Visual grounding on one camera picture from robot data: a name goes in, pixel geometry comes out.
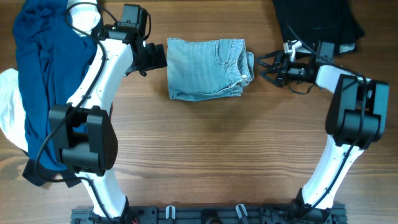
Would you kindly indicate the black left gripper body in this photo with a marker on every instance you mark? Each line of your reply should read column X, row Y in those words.
column 147, row 61

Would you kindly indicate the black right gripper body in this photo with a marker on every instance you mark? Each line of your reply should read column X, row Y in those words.
column 291, row 70

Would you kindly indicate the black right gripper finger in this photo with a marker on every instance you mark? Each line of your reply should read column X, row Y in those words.
column 272, row 77
column 269, row 60

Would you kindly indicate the light blue denim shorts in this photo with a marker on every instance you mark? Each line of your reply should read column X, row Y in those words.
column 198, row 71

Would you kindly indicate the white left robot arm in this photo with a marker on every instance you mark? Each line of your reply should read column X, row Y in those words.
column 83, row 136

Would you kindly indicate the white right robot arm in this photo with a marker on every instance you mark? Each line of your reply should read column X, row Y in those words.
column 355, row 119

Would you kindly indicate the folded dark green garment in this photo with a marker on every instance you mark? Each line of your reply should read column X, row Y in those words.
column 319, row 20

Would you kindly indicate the white garment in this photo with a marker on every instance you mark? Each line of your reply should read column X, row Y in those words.
column 84, row 15

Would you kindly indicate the blue shirt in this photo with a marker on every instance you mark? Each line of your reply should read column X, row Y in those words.
column 51, row 59

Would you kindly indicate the black garment under pile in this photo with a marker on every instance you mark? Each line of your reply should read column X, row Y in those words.
column 49, row 167

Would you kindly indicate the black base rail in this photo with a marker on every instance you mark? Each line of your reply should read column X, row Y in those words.
column 268, row 213

